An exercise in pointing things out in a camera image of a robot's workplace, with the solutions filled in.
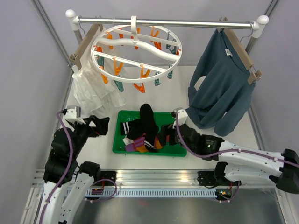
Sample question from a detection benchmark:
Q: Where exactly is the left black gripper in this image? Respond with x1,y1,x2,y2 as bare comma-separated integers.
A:
69,114,109,158

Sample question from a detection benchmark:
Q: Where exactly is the black sock with white stripes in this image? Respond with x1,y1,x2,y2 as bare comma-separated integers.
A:
120,104,159,152

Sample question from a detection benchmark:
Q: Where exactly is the orange front clothes peg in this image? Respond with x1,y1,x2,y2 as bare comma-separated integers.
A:
133,83,145,93

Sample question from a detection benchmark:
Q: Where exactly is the teal front clothes peg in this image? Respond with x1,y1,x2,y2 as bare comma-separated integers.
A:
154,71,161,86

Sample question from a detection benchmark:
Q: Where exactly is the white round clip hanger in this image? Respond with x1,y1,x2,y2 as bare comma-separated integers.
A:
91,16,182,85

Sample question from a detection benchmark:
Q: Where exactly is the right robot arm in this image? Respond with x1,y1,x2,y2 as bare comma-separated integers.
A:
157,124,299,194

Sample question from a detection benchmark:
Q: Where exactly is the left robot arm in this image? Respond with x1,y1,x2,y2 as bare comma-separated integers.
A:
38,115,110,224

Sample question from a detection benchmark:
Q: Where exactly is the white garment on hanger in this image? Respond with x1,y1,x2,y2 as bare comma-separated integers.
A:
72,28,126,118

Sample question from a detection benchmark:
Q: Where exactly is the left beige wooden hanger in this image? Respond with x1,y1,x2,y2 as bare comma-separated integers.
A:
69,24,103,70

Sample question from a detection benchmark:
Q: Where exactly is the beige wooden hanger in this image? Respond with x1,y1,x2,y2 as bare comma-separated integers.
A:
223,28,263,85
69,24,103,70

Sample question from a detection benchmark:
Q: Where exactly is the blue sweater on hanger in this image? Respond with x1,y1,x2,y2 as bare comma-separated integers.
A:
186,30,256,137

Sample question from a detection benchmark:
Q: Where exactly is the right beige wooden hanger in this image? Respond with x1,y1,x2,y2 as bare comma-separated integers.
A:
223,28,263,85

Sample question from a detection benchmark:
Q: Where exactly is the maroon orange sock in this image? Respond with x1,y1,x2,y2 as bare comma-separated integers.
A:
154,138,163,150

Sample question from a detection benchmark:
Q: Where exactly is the green plastic tray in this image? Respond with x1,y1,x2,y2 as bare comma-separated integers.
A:
112,110,187,157

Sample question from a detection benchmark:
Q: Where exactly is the purple orange sock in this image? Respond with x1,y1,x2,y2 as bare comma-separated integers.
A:
123,136,149,153

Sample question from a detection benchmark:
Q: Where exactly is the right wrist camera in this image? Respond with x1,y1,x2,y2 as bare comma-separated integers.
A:
171,108,188,129

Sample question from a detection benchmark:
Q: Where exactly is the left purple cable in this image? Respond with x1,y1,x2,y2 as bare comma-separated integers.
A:
38,109,74,224

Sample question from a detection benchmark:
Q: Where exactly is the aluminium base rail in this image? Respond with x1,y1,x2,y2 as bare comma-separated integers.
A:
35,169,287,187

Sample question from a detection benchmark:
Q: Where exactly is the white slotted cable duct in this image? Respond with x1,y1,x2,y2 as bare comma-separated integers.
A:
67,188,219,198

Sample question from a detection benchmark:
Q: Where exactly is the silver clothes rail bar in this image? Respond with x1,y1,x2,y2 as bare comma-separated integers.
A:
65,9,269,38

